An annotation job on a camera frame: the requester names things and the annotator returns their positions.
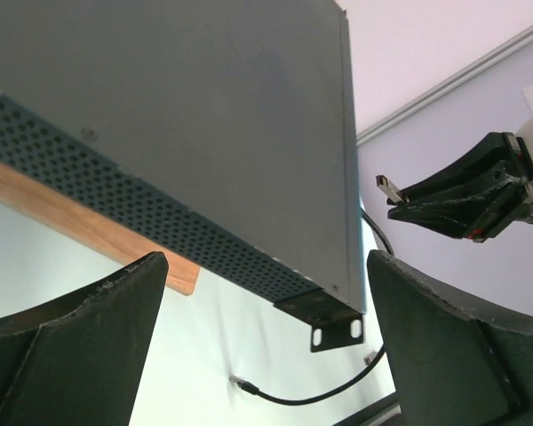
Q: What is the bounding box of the silver transceiver plug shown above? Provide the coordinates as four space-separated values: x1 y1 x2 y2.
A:
376 175 410 205

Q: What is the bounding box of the black ethernet cable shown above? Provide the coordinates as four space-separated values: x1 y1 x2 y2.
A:
228 206 396 406

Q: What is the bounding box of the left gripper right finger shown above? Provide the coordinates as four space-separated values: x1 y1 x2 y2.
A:
367 250 533 425

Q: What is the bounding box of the wooden board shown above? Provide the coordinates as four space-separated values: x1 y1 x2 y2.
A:
0 162 200 296

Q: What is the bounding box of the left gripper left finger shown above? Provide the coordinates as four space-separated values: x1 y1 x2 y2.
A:
0 252 168 425

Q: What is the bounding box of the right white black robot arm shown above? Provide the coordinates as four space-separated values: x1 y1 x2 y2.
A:
387 132 533 243

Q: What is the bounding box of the dark grey network switch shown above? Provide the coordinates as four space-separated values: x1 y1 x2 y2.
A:
0 1 365 351

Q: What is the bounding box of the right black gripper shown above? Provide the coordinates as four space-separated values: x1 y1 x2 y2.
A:
387 132 533 243

